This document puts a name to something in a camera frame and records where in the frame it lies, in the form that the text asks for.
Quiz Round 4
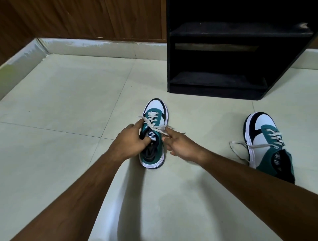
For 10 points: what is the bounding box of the person's right forearm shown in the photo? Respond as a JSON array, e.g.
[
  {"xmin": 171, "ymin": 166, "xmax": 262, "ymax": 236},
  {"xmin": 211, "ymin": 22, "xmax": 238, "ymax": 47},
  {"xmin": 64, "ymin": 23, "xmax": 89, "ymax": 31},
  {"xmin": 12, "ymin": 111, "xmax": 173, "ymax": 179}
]
[{"xmin": 199, "ymin": 149, "xmax": 318, "ymax": 241}]

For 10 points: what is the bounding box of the person's right hand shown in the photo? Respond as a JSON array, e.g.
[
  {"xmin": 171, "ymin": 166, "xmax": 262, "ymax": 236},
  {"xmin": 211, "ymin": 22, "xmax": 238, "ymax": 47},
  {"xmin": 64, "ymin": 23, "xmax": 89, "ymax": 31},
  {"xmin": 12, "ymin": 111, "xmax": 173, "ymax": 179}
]
[{"xmin": 162, "ymin": 126, "xmax": 207, "ymax": 164}]

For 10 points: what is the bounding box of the black wooden shoe rack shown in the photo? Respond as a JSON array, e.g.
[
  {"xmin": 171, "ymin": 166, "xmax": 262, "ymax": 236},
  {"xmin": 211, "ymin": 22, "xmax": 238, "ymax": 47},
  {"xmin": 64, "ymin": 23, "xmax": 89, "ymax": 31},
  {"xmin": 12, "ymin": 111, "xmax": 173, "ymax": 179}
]
[{"xmin": 166, "ymin": 0, "xmax": 318, "ymax": 101}]

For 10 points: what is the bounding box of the person's left forearm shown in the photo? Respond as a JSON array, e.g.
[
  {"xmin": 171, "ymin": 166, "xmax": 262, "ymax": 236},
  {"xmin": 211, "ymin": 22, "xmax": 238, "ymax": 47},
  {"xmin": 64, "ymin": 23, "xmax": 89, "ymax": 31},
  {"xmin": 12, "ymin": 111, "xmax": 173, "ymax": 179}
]
[{"xmin": 10, "ymin": 153, "xmax": 126, "ymax": 241}]

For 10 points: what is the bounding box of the green white sneaker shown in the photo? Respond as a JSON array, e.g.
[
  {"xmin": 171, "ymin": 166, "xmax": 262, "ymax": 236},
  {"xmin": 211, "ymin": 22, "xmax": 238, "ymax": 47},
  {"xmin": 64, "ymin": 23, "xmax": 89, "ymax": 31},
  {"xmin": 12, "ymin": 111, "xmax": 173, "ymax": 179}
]
[
  {"xmin": 230, "ymin": 112, "xmax": 295, "ymax": 185},
  {"xmin": 138, "ymin": 98, "xmax": 186, "ymax": 170}
]

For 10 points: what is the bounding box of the person's left hand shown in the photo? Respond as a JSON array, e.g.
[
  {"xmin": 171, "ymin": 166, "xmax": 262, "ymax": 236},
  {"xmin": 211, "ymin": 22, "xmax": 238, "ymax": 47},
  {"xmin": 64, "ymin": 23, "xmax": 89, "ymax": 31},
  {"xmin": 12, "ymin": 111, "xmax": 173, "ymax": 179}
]
[{"xmin": 106, "ymin": 119, "xmax": 152, "ymax": 163}]

